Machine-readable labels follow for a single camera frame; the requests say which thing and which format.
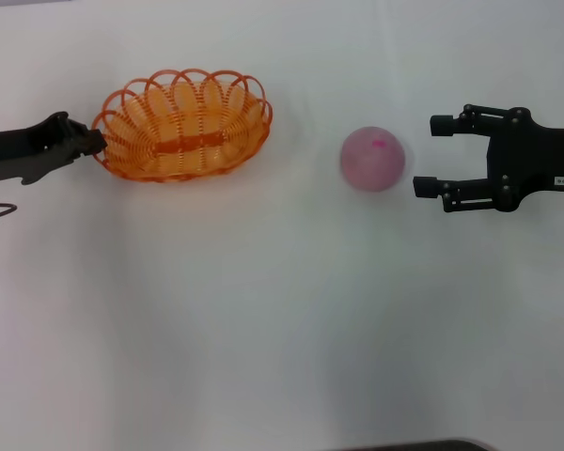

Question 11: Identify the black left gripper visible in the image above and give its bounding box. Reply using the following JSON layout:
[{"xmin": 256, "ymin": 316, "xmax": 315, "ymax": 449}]
[{"xmin": 0, "ymin": 111, "xmax": 107, "ymax": 185}]

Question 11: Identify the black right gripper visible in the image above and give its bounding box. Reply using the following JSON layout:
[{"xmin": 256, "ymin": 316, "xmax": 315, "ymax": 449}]
[{"xmin": 413, "ymin": 103, "xmax": 564, "ymax": 213}]

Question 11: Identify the pink peach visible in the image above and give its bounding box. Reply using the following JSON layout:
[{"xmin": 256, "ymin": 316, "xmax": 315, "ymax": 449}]
[{"xmin": 339, "ymin": 125, "xmax": 407, "ymax": 194}]

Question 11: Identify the orange woven plastic basket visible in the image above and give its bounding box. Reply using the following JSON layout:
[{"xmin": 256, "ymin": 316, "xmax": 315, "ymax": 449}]
[{"xmin": 91, "ymin": 68, "xmax": 274, "ymax": 185}]

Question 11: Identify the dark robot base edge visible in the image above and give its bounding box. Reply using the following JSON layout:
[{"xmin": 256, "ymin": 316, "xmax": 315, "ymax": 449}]
[{"xmin": 352, "ymin": 439, "xmax": 491, "ymax": 451}]

